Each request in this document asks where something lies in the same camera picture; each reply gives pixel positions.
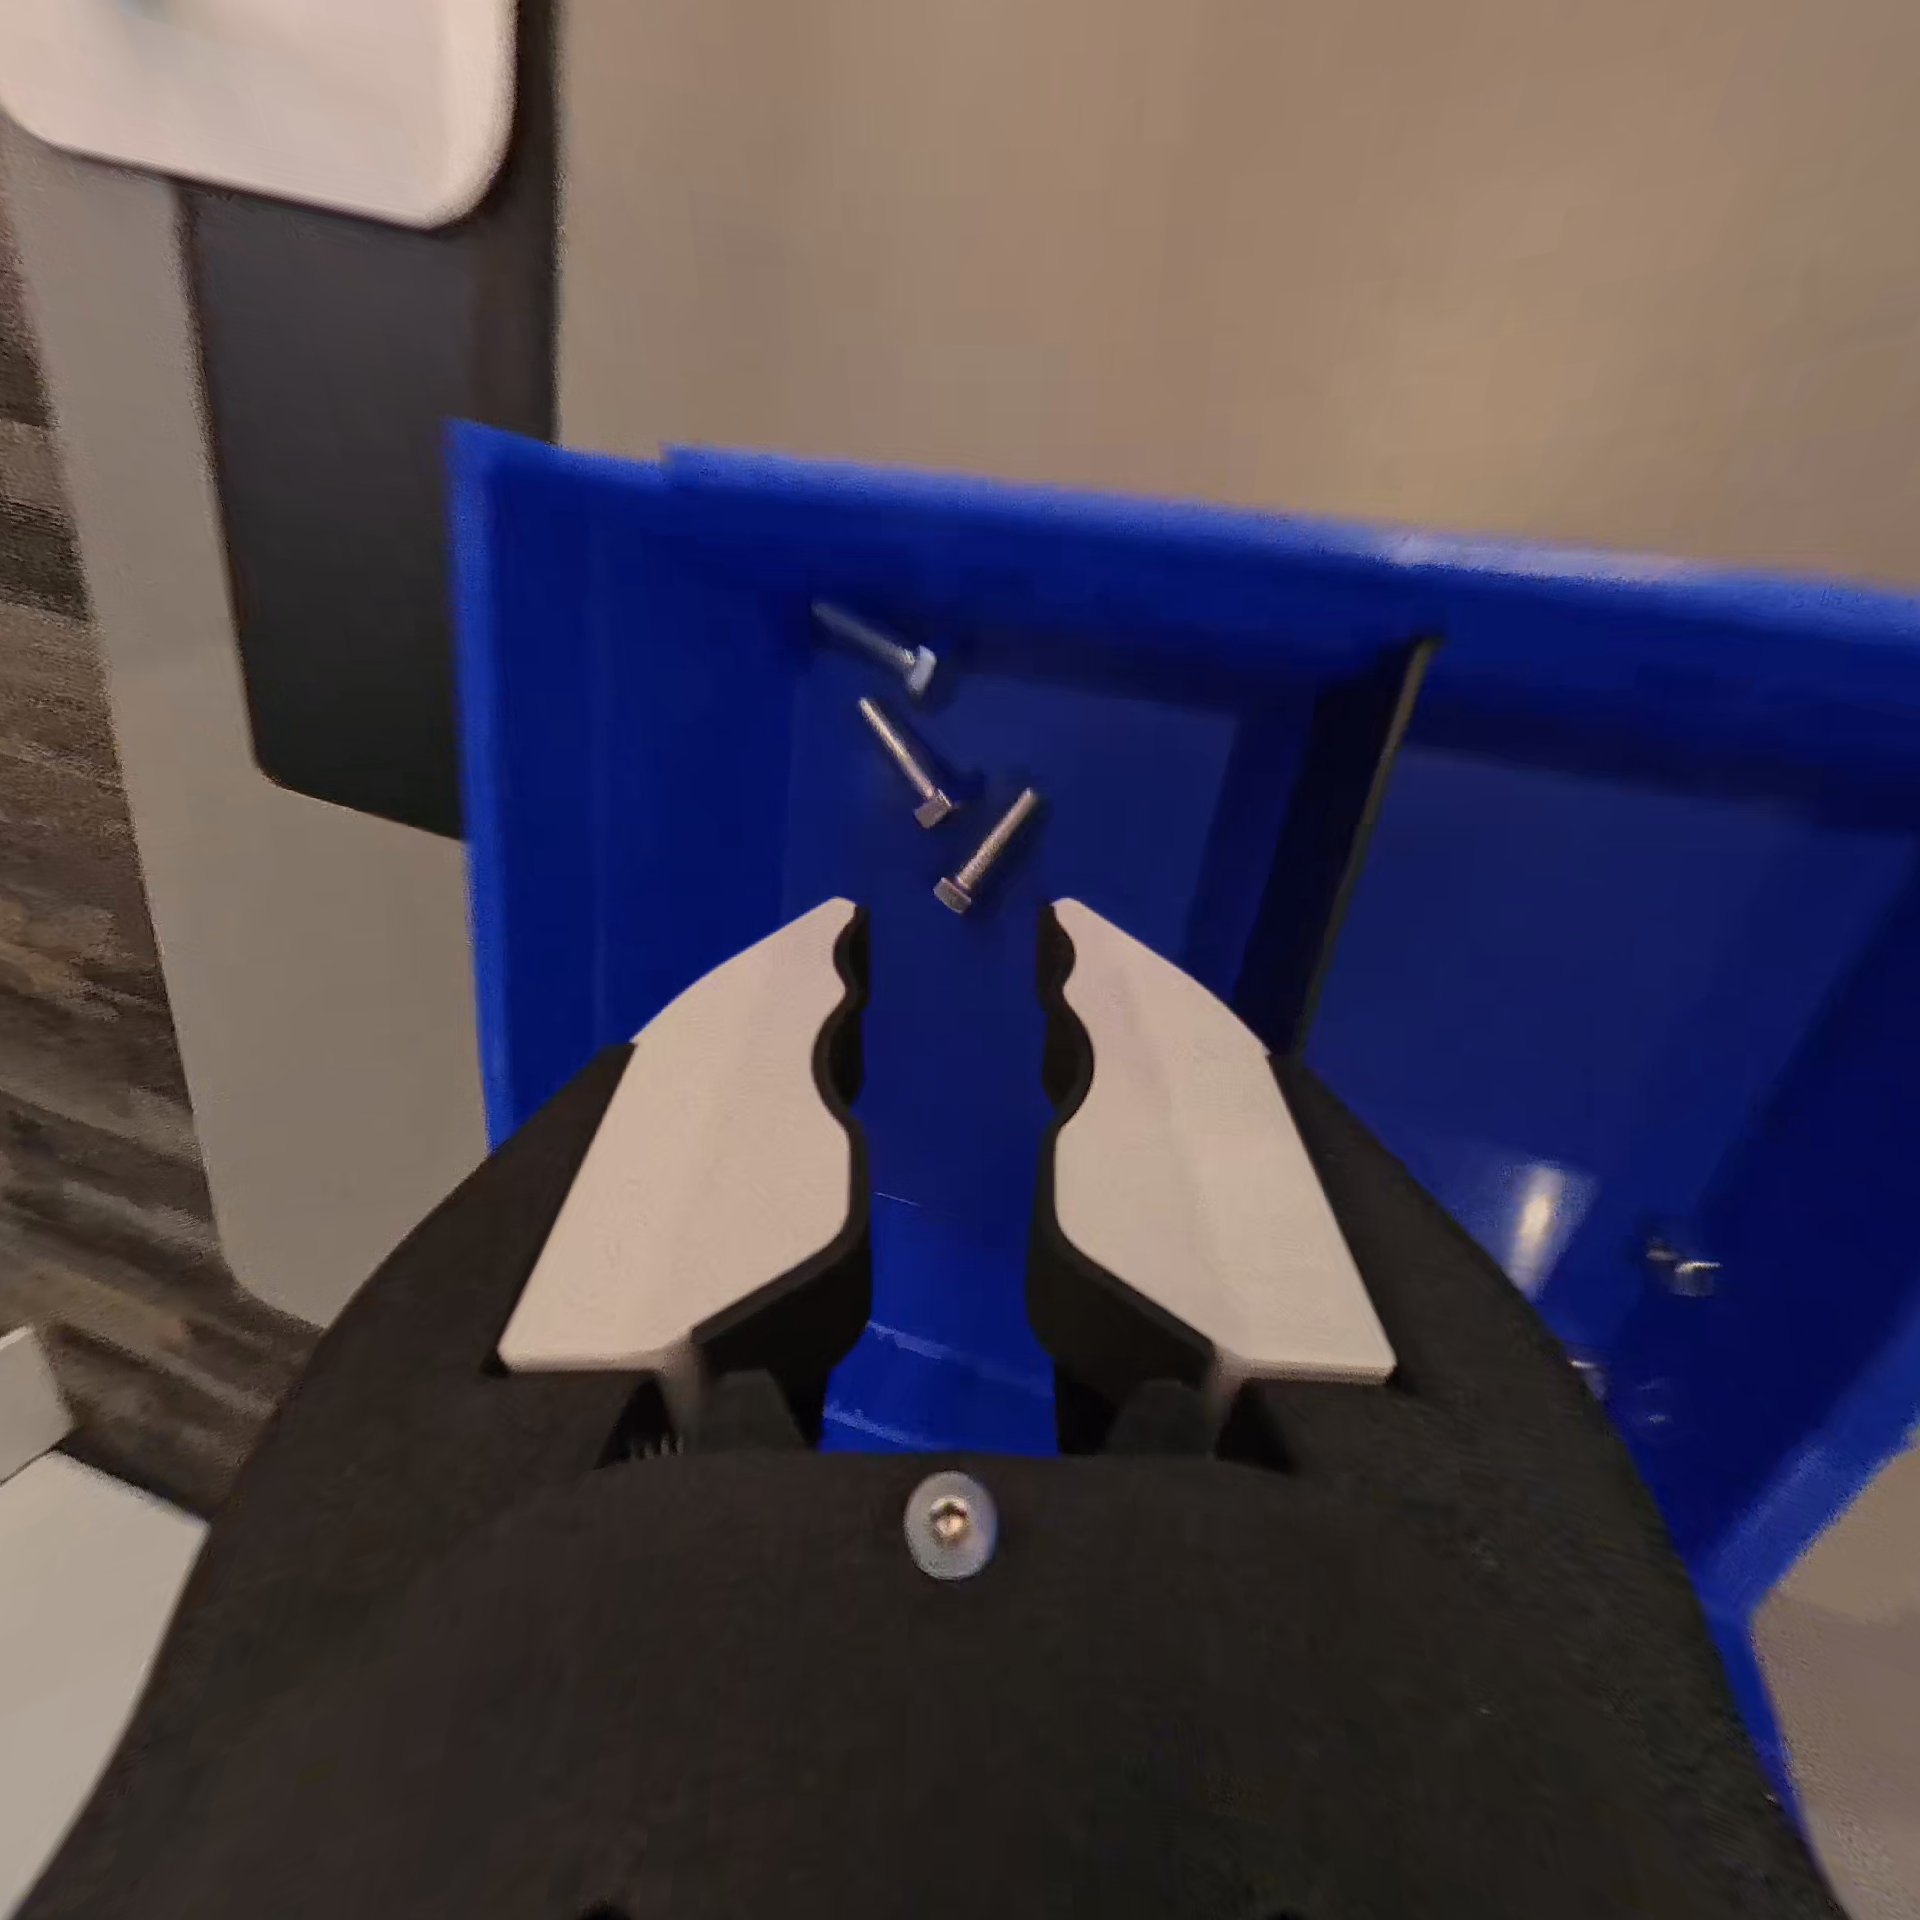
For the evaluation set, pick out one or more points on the blue divided parts bin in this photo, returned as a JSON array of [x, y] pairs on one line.
[[675, 751]]

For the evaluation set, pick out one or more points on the black bin divider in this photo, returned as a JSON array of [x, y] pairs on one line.
[[1342, 841]]

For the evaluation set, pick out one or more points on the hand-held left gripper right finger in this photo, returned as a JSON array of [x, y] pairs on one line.
[[1200, 1185]]

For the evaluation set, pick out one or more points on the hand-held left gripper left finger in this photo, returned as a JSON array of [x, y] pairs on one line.
[[690, 1185]]

